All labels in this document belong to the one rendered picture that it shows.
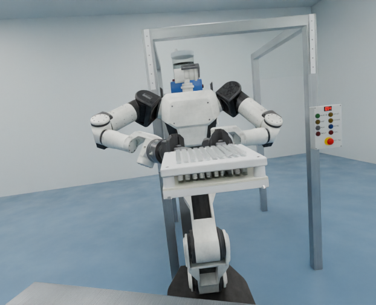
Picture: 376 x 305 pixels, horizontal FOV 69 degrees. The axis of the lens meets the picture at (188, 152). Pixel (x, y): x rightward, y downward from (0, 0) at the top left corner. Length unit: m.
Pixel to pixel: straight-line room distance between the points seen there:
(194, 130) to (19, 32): 4.65
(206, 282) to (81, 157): 4.16
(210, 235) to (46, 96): 4.53
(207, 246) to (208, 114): 0.58
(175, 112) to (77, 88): 4.09
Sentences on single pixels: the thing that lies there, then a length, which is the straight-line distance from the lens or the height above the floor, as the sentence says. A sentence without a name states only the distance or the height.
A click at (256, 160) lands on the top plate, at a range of 0.64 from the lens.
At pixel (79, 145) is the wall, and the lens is 5.27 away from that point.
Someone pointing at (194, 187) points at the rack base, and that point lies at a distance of 0.63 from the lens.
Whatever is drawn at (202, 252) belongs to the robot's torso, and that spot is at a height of 0.58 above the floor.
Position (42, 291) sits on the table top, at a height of 0.86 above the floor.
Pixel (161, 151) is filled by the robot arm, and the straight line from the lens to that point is 0.92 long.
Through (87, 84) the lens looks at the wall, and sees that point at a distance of 5.24.
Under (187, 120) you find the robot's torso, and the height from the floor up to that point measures 1.12.
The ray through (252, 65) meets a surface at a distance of 1.75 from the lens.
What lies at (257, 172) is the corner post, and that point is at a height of 1.01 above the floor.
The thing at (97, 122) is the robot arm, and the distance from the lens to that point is 1.16.
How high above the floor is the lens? 1.17
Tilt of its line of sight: 9 degrees down
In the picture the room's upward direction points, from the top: 6 degrees counter-clockwise
